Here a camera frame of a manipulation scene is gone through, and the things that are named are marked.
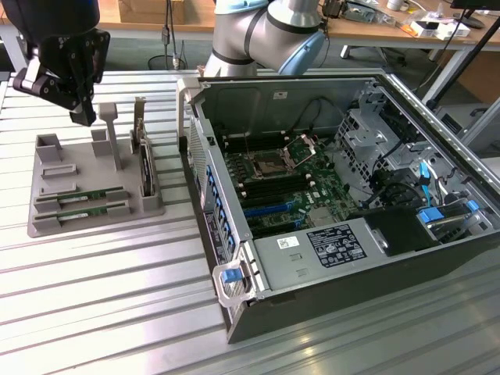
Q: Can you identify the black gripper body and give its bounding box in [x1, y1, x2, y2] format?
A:
[0, 0, 112, 85]

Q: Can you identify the green RAM stick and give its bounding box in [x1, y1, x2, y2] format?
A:
[57, 187, 123, 203]
[57, 206, 109, 222]

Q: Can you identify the grey parts rack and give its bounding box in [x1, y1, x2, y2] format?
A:
[26, 102, 166, 239]

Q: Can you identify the black graphics card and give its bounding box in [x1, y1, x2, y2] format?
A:
[130, 96, 157, 197]

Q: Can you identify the cardboard box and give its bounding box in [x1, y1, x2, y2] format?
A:
[118, 0, 185, 24]

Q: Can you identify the black RAM slot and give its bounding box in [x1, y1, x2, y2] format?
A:
[240, 175, 309, 191]
[222, 135, 289, 145]
[221, 131, 288, 141]
[223, 139, 291, 149]
[241, 180, 313, 195]
[243, 184, 315, 200]
[238, 171, 308, 187]

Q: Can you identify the CPU socket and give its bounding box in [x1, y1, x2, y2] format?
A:
[249, 150, 288, 181]

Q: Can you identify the long black expansion slot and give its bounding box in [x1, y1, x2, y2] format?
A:
[241, 193, 284, 209]
[249, 217, 298, 237]

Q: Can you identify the blue expansion slot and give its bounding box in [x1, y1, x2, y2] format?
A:
[244, 202, 288, 220]

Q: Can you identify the metal socket cover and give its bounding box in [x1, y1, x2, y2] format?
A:
[284, 134, 318, 165]

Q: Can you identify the green Dell motherboard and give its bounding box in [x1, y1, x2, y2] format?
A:
[222, 130, 359, 239]

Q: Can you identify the grey power supply unit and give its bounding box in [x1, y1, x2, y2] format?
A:
[252, 217, 388, 295]

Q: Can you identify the silver chipset heatsink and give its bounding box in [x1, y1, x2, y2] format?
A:
[307, 208, 334, 228]

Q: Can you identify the silver disk bay cage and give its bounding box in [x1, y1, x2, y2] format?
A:
[334, 107, 395, 196]

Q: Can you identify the cluttered wooden desk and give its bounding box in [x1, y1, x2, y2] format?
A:
[327, 0, 500, 103]

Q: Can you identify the grey desk device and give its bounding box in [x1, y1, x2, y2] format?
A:
[343, 5, 378, 23]

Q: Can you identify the open black PC case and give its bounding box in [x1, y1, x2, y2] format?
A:
[175, 73, 500, 345]

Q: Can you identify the black plastic shroud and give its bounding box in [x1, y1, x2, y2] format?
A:
[346, 205, 443, 257]

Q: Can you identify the white box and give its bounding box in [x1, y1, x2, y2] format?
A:
[409, 19, 472, 41]

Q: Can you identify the grey equipment box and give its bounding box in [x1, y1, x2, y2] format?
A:
[433, 102, 500, 159]

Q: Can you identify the black tripod pole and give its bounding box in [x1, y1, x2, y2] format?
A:
[424, 15, 500, 113]

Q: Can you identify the black monitor with stand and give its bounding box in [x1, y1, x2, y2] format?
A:
[448, 0, 500, 29]

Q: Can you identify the long black wire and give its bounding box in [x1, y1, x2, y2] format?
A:
[287, 96, 334, 136]

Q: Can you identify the aluminium profile rail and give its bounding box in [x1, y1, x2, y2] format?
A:
[384, 73, 500, 188]

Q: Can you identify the blue data wire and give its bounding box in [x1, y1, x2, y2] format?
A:
[418, 161, 432, 206]

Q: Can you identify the blue disk caddy handle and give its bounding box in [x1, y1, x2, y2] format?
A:
[415, 207, 445, 227]

